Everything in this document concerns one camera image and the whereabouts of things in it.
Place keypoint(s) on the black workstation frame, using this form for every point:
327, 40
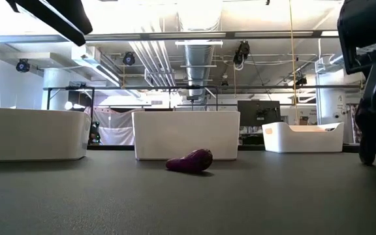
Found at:
126, 88

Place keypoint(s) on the grey overhead beam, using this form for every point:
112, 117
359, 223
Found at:
175, 36

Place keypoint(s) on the ribbed ceiling duct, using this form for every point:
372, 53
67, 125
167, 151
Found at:
336, 59

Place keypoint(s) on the black monitor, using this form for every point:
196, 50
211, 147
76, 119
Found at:
250, 111

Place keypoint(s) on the black table mat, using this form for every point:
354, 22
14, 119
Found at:
188, 202

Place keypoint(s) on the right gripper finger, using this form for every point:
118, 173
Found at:
370, 124

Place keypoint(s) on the white hanging cloth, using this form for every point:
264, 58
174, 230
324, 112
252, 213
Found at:
116, 130

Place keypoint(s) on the purple eggplant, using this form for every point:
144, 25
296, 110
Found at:
193, 160

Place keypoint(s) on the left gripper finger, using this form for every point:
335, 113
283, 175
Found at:
60, 19

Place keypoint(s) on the white ceiling pipes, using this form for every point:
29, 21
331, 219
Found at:
152, 62

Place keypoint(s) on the distant robot with green lights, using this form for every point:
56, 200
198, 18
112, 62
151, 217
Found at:
95, 130

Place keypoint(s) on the black aluminium rig frame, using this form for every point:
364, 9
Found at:
109, 147

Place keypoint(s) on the silver ventilation duct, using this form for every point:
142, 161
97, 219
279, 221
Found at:
198, 65

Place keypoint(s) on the white plastic basket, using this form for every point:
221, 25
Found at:
28, 137
305, 143
181, 134

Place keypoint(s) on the brown dotted curtain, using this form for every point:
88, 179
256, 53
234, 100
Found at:
351, 124

